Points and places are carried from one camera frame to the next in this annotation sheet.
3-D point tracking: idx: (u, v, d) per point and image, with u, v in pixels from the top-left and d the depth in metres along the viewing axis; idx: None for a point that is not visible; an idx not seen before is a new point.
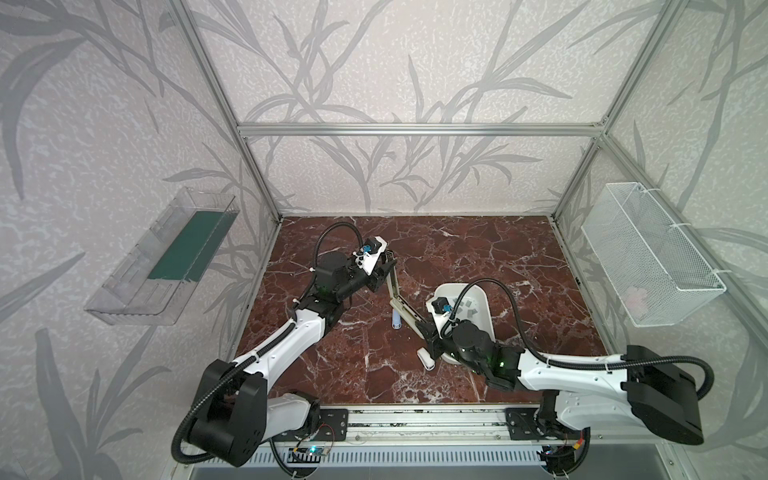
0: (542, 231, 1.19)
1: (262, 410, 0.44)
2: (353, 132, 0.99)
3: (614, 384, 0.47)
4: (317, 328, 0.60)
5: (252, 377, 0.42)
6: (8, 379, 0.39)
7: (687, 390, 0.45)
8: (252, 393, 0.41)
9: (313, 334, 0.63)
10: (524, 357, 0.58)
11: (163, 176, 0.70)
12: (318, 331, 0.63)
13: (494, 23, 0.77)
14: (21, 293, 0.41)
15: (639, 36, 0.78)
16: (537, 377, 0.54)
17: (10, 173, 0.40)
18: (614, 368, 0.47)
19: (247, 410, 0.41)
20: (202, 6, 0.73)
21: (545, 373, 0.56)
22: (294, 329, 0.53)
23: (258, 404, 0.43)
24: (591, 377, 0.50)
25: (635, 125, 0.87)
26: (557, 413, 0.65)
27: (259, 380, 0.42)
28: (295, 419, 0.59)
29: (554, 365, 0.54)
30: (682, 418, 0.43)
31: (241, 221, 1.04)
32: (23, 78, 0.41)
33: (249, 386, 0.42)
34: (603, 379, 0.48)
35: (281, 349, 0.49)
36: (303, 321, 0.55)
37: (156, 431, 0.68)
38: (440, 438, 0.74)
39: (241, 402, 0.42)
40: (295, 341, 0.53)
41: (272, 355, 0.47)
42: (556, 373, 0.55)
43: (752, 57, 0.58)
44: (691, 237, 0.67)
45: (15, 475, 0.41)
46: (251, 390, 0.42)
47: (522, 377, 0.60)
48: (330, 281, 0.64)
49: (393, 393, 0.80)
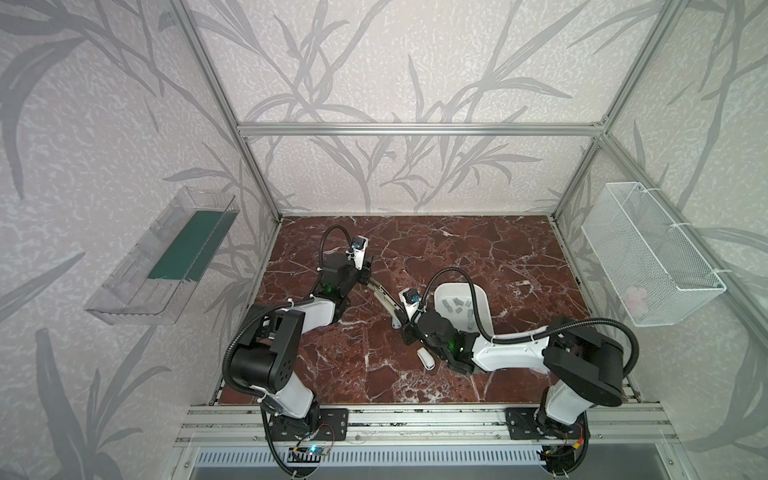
0: (542, 231, 1.19)
1: (297, 343, 0.51)
2: (353, 132, 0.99)
3: (537, 353, 0.53)
4: (331, 307, 0.69)
5: (293, 311, 0.50)
6: (8, 379, 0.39)
7: (609, 357, 0.47)
8: (294, 318, 0.49)
9: (327, 311, 0.67)
10: (478, 341, 0.63)
11: (163, 176, 0.70)
12: (329, 311, 0.68)
13: (494, 23, 0.77)
14: (21, 293, 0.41)
15: (639, 36, 0.78)
16: (488, 354, 0.62)
17: (10, 173, 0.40)
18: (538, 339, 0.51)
19: (289, 332, 0.48)
20: (202, 6, 0.73)
21: (491, 351, 0.61)
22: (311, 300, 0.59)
23: (296, 333, 0.50)
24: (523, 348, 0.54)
25: (636, 125, 0.86)
26: (545, 405, 0.66)
27: (299, 313, 0.50)
28: (299, 407, 0.65)
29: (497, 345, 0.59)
30: (596, 379, 0.46)
31: (241, 220, 1.04)
32: (23, 77, 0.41)
33: (291, 315, 0.50)
34: (530, 350, 0.53)
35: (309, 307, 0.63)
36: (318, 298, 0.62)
37: (156, 430, 0.68)
38: (440, 438, 0.74)
39: (283, 328, 0.49)
40: (318, 306, 0.63)
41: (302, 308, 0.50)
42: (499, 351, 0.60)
43: (752, 57, 0.58)
44: (691, 236, 0.68)
45: (15, 475, 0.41)
46: (294, 316, 0.49)
47: (475, 357, 0.65)
48: (335, 278, 0.74)
49: (393, 393, 0.80)
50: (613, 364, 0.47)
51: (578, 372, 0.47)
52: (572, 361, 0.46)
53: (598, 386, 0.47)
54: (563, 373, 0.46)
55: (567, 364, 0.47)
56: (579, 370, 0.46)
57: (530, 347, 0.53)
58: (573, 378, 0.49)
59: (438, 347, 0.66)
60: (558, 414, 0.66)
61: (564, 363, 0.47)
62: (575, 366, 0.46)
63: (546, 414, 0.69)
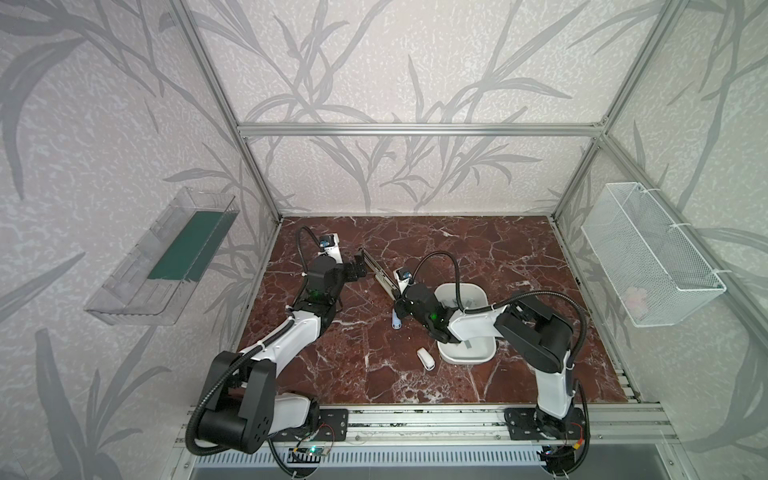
0: (542, 231, 1.19)
1: (271, 395, 0.45)
2: (353, 132, 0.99)
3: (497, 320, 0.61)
4: (314, 325, 0.61)
5: (262, 363, 0.44)
6: (8, 379, 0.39)
7: (558, 327, 0.53)
8: (262, 377, 0.43)
9: (310, 332, 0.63)
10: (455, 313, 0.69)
11: (163, 176, 0.70)
12: (314, 330, 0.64)
13: (494, 23, 0.77)
14: (21, 293, 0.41)
15: (639, 36, 0.78)
16: (459, 323, 0.70)
17: (11, 174, 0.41)
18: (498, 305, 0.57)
19: (258, 393, 0.43)
20: (202, 6, 0.73)
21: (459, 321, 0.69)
22: (293, 325, 0.54)
23: (268, 390, 0.44)
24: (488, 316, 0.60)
25: (635, 125, 0.87)
26: (541, 403, 0.68)
27: (268, 365, 0.44)
28: (297, 416, 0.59)
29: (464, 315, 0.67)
30: (535, 345, 0.52)
31: (241, 220, 1.04)
32: (23, 78, 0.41)
33: (260, 370, 0.43)
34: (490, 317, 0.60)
35: (284, 341, 0.50)
36: (301, 320, 0.57)
37: (156, 431, 0.68)
38: (440, 438, 0.74)
39: (251, 388, 0.43)
40: (298, 334, 0.56)
41: (277, 344, 0.48)
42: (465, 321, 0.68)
43: (752, 57, 0.58)
44: (691, 237, 0.67)
45: (15, 475, 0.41)
46: (261, 374, 0.43)
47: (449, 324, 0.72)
48: (321, 284, 0.68)
49: (393, 393, 0.80)
50: (560, 335, 0.52)
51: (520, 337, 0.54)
52: (517, 328, 0.52)
53: (536, 350, 0.53)
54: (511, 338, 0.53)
55: (512, 330, 0.54)
56: (521, 336, 0.53)
57: (489, 314, 0.59)
58: (520, 343, 0.55)
59: (422, 314, 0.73)
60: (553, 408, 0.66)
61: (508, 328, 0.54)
62: (518, 331, 0.53)
63: (542, 409, 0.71)
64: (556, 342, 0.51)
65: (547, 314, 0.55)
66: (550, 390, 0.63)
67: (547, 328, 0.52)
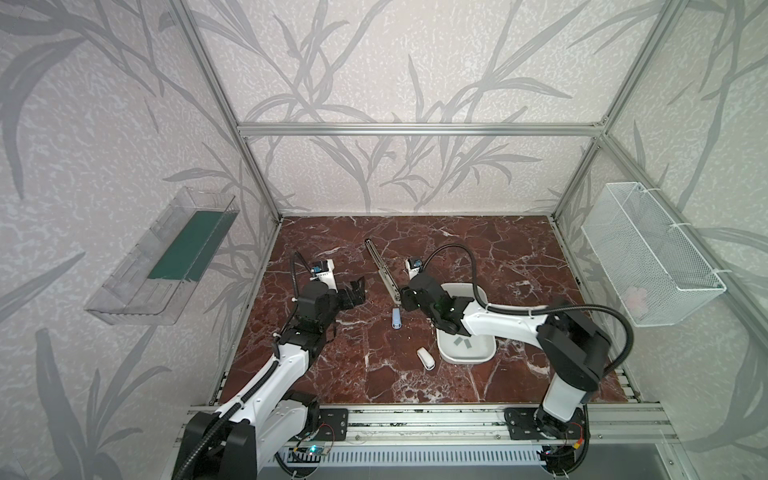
0: (542, 231, 1.19)
1: (250, 460, 0.42)
2: (353, 132, 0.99)
3: (531, 327, 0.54)
4: (300, 360, 0.58)
5: (239, 427, 0.41)
6: (8, 379, 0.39)
7: (599, 344, 0.49)
8: (241, 442, 0.40)
9: (299, 368, 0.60)
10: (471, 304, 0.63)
11: (163, 176, 0.70)
12: (303, 364, 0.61)
13: (494, 22, 0.76)
14: (21, 293, 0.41)
15: (639, 36, 0.78)
16: (477, 320, 0.63)
17: (11, 174, 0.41)
18: (535, 313, 0.52)
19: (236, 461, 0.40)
20: (202, 6, 0.73)
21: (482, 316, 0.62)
22: (277, 366, 0.52)
23: (246, 456, 0.41)
24: (516, 321, 0.55)
25: (636, 125, 0.86)
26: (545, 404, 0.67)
27: (247, 429, 0.41)
28: (294, 424, 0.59)
29: (490, 310, 0.59)
30: (579, 362, 0.47)
31: (241, 220, 1.04)
32: (23, 78, 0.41)
33: (237, 435, 0.41)
34: (525, 323, 0.53)
35: (267, 391, 0.48)
36: (286, 357, 0.55)
37: (156, 431, 0.68)
38: (440, 438, 0.74)
39: (230, 454, 0.40)
40: (283, 376, 0.53)
41: (258, 398, 0.46)
42: (488, 317, 0.61)
43: (753, 57, 0.58)
44: (691, 237, 0.67)
45: (15, 475, 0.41)
46: (240, 438, 0.41)
47: (464, 320, 0.66)
48: (312, 311, 0.64)
49: (393, 393, 0.80)
50: (601, 354, 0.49)
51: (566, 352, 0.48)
52: (563, 343, 0.47)
53: (580, 368, 0.48)
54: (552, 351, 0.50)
55: (559, 343, 0.47)
56: (567, 350, 0.47)
57: (524, 320, 0.53)
58: (562, 358, 0.50)
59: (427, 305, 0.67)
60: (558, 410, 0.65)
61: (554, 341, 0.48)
62: (563, 345, 0.47)
63: (545, 410, 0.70)
64: (597, 359, 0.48)
65: (591, 329, 0.50)
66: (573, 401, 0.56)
67: (587, 343, 0.49)
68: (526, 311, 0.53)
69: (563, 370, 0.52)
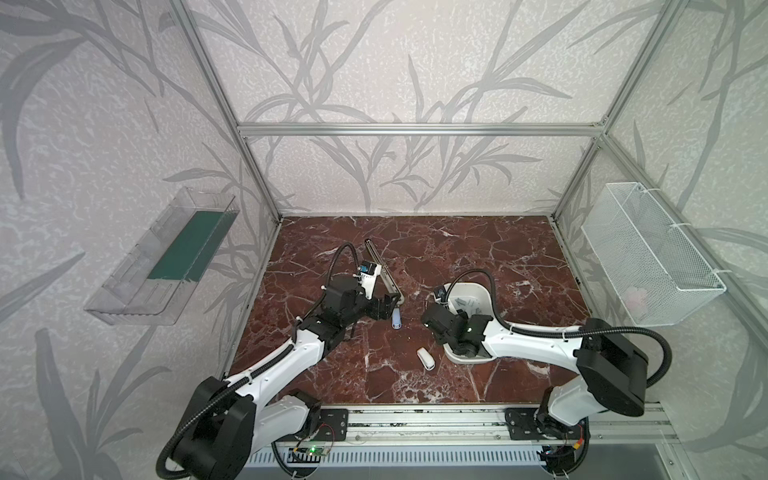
0: (542, 231, 1.19)
1: (249, 434, 0.44)
2: (354, 132, 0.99)
3: (566, 351, 0.49)
4: (317, 350, 0.60)
5: (242, 400, 0.42)
6: (8, 379, 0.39)
7: (637, 364, 0.46)
8: (240, 418, 0.41)
9: (312, 358, 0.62)
10: (491, 326, 0.59)
11: (163, 176, 0.70)
12: (316, 356, 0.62)
13: (494, 23, 0.77)
14: (21, 293, 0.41)
15: (639, 36, 0.78)
16: (501, 343, 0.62)
17: (10, 174, 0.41)
18: (569, 337, 0.48)
19: (233, 433, 0.41)
20: (202, 6, 0.73)
21: (508, 339, 0.58)
22: (291, 350, 0.53)
23: (244, 431, 0.42)
24: (549, 344, 0.51)
25: (635, 125, 0.87)
26: (549, 407, 0.66)
27: (249, 405, 0.41)
28: (292, 423, 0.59)
29: (516, 332, 0.55)
30: (625, 390, 0.45)
31: (241, 220, 1.04)
32: (23, 77, 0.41)
33: (238, 408, 0.41)
34: (558, 346, 0.50)
35: (275, 372, 0.48)
36: (302, 343, 0.55)
37: (157, 431, 0.68)
38: (440, 438, 0.74)
39: (228, 425, 0.41)
40: (292, 363, 0.53)
41: (266, 376, 0.47)
42: (517, 339, 0.56)
43: (752, 57, 0.58)
44: (691, 237, 0.67)
45: (15, 475, 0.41)
46: (239, 414, 0.41)
47: (486, 342, 0.62)
48: (337, 305, 0.65)
49: (393, 393, 0.80)
50: (640, 375, 0.46)
51: (610, 378, 0.45)
52: (607, 369, 0.44)
53: (626, 396, 0.45)
54: (592, 377, 0.47)
55: (603, 372, 0.45)
56: (611, 377, 0.44)
57: (557, 345, 0.50)
58: (603, 384, 0.47)
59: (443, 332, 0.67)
60: (561, 409, 0.64)
61: (597, 368, 0.45)
62: (607, 371, 0.44)
63: (546, 412, 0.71)
64: (640, 386, 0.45)
65: (627, 350, 0.48)
66: (587, 410, 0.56)
67: (624, 363, 0.46)
68: (559, 335, 0.49)
69: (602, 396, 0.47)
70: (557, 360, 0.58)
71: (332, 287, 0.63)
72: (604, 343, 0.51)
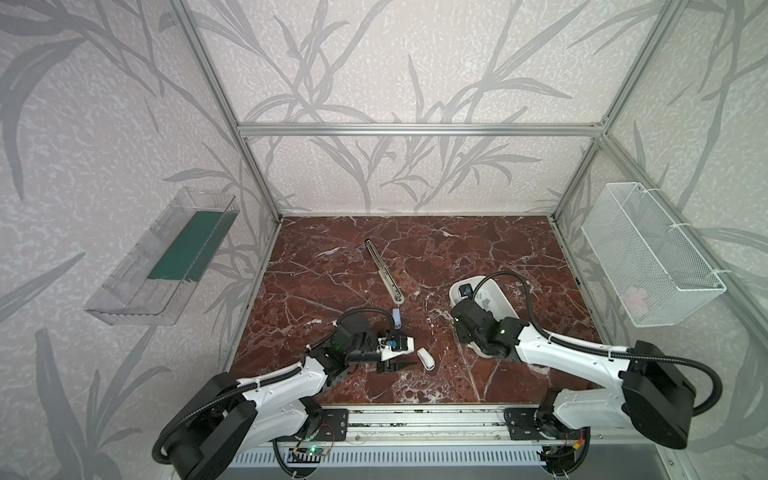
0: (542, 231, 1.19)
1: (237, 442, 0.45)
2: (354, 132, 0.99)
3: (611, 371, 0.46)
4: (318, 382, 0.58)
5: (245, 404, 0.43)
6: (8, 379, 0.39)
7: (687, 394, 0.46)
8: (239, 421, 0.43)
9: (312, 388, 0.69)
10: (526, 331, 0.58)
11: (163, 176, 0.70)
12: (315, 388, 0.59)
13: (494, 23, 0.77)
14: (21, 293, 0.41)
15: (639, 36, 0.78)
16: (536, 350, 0.58)
17: (11, 174, 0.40)
18: (616, 356, 0.46)
19: (227, 436, 0.42)
20: (202, 6, 0.73)
21: (543, 348, 0.56)
22: (297, 372, 0.55)
23: (237, 436, 0.45)
24: (592, 361, 0.49)
25: (635, 125, 0.87)
26: (554, 407, 0.65)
27: (251, 411, 0.44)
28: (290, 427, 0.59)
29: (554, 343, 0.54)
30: (670, 420, 0.42)
31: (241, 220, 1.04)
32: (23, 77, 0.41)
33: (240, 412, 0.43)
34: (602, 364, 0.47)
35: (280, 388, 0.52)
36: (309, 370, 0.57)
37: (157, 431, 0.68)
38: (440, 438, 0.74)
39: (224, 426, 0.42)
40: (296, 384, 0.56)
41: (271, 389, 0.49)
42: (554, 350, 0.55)
43: (753, 57, 0.58)
44: (691, 237, 0.67)
45: (15, 475, 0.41)
46: (240, 417, 0.42)
47: (520, 346, 0.60)
48: (346, 344, 0.66)
49: (393, 393, 0.80)
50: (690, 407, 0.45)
51: (655, 405, 0.42)
52: (653, 396, 0.42)
53: (670, 426, 0.43)
54: (635, 401, 0.45)
55: (650, 399, 0.42)
56: (655, 403, 0.42)
57: (602, 363, 0.47)
58: (645, 409, 0.44)
59: (474, 325, 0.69)
60: (567, 413, 0.64)
61: (643, 393, 0.43)
62: (651, 398, 0.42)
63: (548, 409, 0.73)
64: (685, 417, 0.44)
65: (677, 379, 0.46)
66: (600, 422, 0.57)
67: (672, 392, 0.45)
68: (604, 352, 0.48)
69: (642, 422, 0.47)
70: (599, 379, 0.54)
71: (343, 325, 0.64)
72: (650, 369, 0.48)
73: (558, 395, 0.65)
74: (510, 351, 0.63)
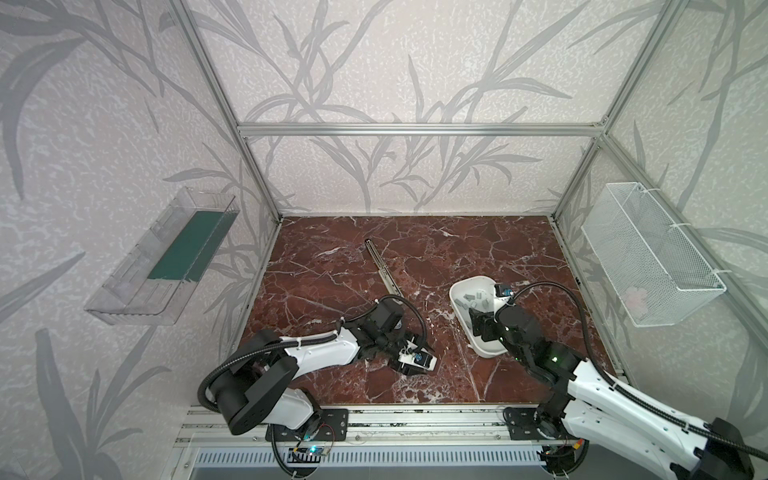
0: (542, 231, 1.19)
1: (277, 396, 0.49)
2: (354, 132, 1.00)
3: (685, 444, 0.44)
4: (351, 352, 0.63)
5: (287, 360, 0.45)
6: (8, 379, 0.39)
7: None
8: (281, 373, 0.44)
9: (344, 358, 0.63)
10: (583, 367, 0.55)
11: (163, 176, 0.70)
12: (348, 358, 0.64)
13: (494, 23, 0.77)
14: (21, 293, 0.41)
15: (639, 36, 0.78)
16: (592, 392, 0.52)
17: (11, 174, 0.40)
18: (694, 430, 0.44)
19: (270, 383, 0.44)
20: (202, 6, 0.73)
21: (603, 392, 0.52)
22: (333, 339, 0.56)
23: (277, 389, 0.46)
24: (660, 425, 0.46)
25: (635, 125, 0.87)
26: (564, 415, 0.64)
27: (291, 365, 0.45)
28: (294, 419, 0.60)
29: (617, 390, 0.50)
30: None
31: (241, 220, 1.04)
32: (24, 77, 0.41)
33: (282, 365, 0.44)
34: (673, 433, 0.45)
35: (318, 351, 0.53)
36: (343, 339, 0.59)
37: (156, 431, 0.68)
38: (440, 438, 0.74)
39: (268, 378, 0.44)
40: (332, 350, 0.58)
41: (309, 351, 0.50)
42: (616, 399, 0.51)
43: (753, 57, 0.58)
44: (691, 236, 0.68)
45: (15, 475, 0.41)
46: (281, 370, 0.44)
47: (575, 381, 0.56)
48: (381, 324, 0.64)
49: (393, 393, 0.80)
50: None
51: None
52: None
53: None
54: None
55: None
56: None
57: (671, 432, 0.45)
58: None
59: (515, 345, 0.64)
60: (576, 426, 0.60)
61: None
62: None
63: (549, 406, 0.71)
64: None
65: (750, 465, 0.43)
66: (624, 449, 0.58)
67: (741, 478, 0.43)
68: (680, 421, 0.45)
69: None
70: (661, 443, 0.50)
71: (385, 305, 0.68)
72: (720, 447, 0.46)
73: (570, 405, 0.64)
74: (560, 381, 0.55)
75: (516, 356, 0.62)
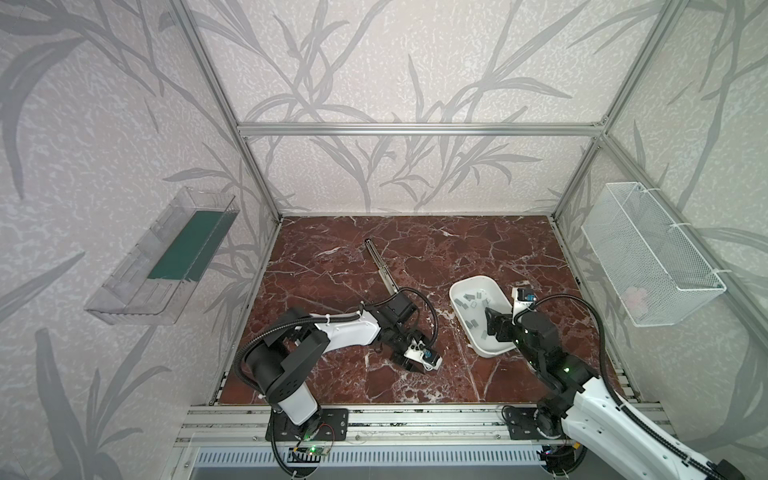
0: (541, 231, 1.18)
1: (309, 367, 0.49)
2: (353, 132, 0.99)
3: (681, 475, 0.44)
4: (373, 331, 0.65)
5: (319, 334, 0.47)
6: (8, 379, 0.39)
7: None
8: (314, 345, 0.47)
9: (367, 333, 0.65)
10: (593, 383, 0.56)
11: (163, 176, 0.70)
12: (371, 335, 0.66)
13: (494, 22, 0.76)
14: (21, 293, 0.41)
15: (639, 36, 0.78)
16: (598, 408, 0.55)
17: (10, 173, 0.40)
18: (694, 463, 0.44)
19: (306, 355, 0.47)
20: (202, 6, 0.73)
21: (608, 410, 0.53)
22: (357, 318, 0.58)
23: (310, 361, 0.49)
24: (659, 452, 0.46)
25: (635, 125, 0.87)
26: (565, 416, 0.64)
27: (323, 338, 0.47)
28: (300, 414, 0.64)
29: (623, 411, 0.51)
30: None
31: (241, 220, 1.04)
32: (23, 77, 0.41)
33: (315, 338, 0.47)
34: (671, 463, 0.45)
35: (344, 329, 0.56)
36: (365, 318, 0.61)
37: (156, 430, 0.68)
38: (440, 438, 0.74)
39: (301, 350, 0.46)
40: (357, 329, 0.60)
41: (336, 328, 0.52)
42: (620, 418, 0.51)
43: (753, 56, 0.58)
44: (692, 237, 0.67)
45: (15, 475, 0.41)
46: (314, 342, 0.46)
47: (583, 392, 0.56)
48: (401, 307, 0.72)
49: (393, 393, 0.80)
50: None
51: None
52: None
53: None
54: None
55: None
56: None
57: (669, 460, 0.45)
58: None
59: (532, 350, 0.66)
60: (575, 429, 0.63)
61: None
62: None
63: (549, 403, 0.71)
64: None
65: None
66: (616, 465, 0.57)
67: None
68: (682, 453, 0.45)
69: None
70: (656, 467, 0.48)
71: (404, 295, 0.73)
72: None
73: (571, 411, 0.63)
74: (568, 391, 0.60)
75: (531, 359, 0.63)
